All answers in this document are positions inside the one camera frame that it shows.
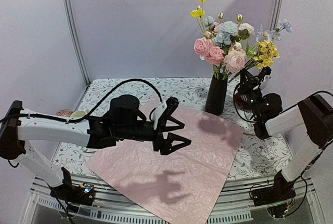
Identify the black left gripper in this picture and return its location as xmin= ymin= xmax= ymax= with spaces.
xmin=116 ymin=117 xmax=192 ymax=155

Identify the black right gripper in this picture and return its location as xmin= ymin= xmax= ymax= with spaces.
xmin=238 ymin=69 xmax=263 ymax=120

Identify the yellow small flower sprig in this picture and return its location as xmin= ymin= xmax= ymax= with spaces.
xmin=229 ymin=39 xmax=279 ymax=78

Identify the small blue flower stem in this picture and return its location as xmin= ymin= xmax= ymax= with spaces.
xmin=255 ymin=19 xmax=293 ymax=42

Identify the white rose stem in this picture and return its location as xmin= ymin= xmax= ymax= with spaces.
xmin=236 ymin=14 xmax=255 ymax=39

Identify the pink wrapping paper sheet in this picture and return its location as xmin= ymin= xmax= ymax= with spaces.
xmin=86 ymin=105 xmax=244 ymax=223

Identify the single pink carnation stem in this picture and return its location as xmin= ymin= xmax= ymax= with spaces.
xmin=194 ymin=31 xmax=225 ymax=80

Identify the light blue hydrangea stem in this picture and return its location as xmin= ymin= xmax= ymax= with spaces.
xmin=204 ymin=16 xmax=238 ymax=47

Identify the yellow poppy flower stem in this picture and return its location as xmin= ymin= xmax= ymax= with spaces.
xmin=190 ymin=0 xmax=207 ymax=34

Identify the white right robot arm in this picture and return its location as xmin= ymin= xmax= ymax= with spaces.
xmin=235 ymin=68 xmax=332 ymax=201

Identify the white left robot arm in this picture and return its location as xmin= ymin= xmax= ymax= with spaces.
xmin=1 ymin=95 xmax=191 ymax=200

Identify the tall black vase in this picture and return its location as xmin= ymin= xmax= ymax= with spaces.
xmin=204 ymin=75 xmax=227 ymax=116

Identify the red round saucer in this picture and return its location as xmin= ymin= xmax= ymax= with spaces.
xmin=234 ymin=93 xmax=251 ymax=110

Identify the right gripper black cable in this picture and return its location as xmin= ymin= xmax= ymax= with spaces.
xmin=233 ymin=78 xmax=261 ymax=123

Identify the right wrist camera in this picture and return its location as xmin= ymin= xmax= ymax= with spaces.
xmin=258 ymin=67 xmax=272 ymax=89

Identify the right aluminium frame post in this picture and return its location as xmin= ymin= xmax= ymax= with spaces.
xmin=254 ymin=0 xmax=286 ymax=87

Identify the aluminium frame post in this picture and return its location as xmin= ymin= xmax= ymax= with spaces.
xmin=254 ymin=0 xmax=286 ymax=87
xmin=63 ymin=0 xmax=91 ymax=86

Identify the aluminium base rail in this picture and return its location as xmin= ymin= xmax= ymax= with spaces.
xmin=22 ymin=170 xmax=325 ymax=223

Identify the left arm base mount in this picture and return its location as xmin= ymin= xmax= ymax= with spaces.
xmin=50 ymin=167 xmax=95 ymax=206

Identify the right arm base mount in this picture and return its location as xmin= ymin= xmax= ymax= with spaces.
xmin=249 ymin=170 xmax=296 ymax=206

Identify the left aluminium frame post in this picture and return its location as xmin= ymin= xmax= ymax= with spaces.
xmin=63 ymin=0 xmax=91 ymax=86

